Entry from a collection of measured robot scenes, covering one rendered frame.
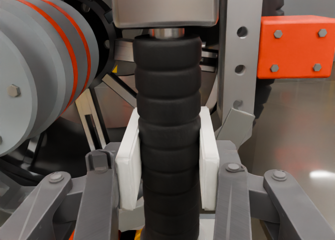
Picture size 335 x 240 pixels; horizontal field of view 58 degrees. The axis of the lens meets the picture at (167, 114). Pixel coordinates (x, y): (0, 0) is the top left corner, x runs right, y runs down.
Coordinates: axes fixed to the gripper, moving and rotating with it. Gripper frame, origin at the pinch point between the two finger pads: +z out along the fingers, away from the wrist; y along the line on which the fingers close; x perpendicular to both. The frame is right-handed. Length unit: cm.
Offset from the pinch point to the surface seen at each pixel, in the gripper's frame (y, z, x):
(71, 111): -95, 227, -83
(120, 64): -18, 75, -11
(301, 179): 63, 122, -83
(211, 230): 11, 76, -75
